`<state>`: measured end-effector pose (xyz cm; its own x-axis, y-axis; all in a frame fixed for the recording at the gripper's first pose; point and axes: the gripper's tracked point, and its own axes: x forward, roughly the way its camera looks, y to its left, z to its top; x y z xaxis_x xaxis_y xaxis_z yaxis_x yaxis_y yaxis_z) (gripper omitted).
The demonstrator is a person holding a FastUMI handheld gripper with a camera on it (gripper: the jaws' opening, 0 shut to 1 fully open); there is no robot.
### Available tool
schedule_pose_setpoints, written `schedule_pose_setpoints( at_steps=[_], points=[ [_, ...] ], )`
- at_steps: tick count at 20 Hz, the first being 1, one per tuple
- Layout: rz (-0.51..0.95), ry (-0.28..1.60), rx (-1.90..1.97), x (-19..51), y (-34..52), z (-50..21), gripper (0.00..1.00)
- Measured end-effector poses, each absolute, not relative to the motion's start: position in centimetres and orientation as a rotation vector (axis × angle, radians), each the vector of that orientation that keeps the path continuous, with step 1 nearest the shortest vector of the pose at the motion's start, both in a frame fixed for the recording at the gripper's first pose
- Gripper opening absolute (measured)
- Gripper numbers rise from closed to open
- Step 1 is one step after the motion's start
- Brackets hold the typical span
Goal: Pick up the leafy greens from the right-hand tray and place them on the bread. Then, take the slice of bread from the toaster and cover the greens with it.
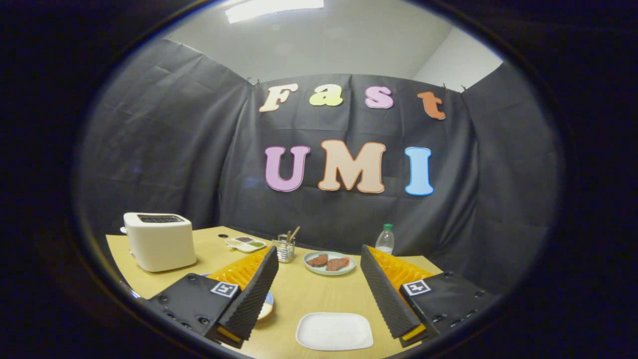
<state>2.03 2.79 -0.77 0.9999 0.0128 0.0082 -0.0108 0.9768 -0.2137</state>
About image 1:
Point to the white divided sauce dish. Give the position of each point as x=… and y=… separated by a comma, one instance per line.
x=245, y=245

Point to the green plate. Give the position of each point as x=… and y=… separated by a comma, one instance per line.
x=319, y=270

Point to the brown meat patty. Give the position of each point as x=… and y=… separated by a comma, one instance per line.
x=317, y=260
x=338, y=264

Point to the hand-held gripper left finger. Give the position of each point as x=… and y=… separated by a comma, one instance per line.
x=254, y=299

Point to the black backdrop cloth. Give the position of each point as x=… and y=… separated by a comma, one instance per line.
x=199, y=149

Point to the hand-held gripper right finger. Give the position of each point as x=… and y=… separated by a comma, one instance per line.
x=386, y=299

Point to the white toaster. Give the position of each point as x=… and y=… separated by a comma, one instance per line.
x=159, y=247

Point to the clear plastic water bottle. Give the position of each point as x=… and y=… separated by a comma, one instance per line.
x=385, y=242

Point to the white square plate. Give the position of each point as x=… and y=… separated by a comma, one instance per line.
x=334, y=331

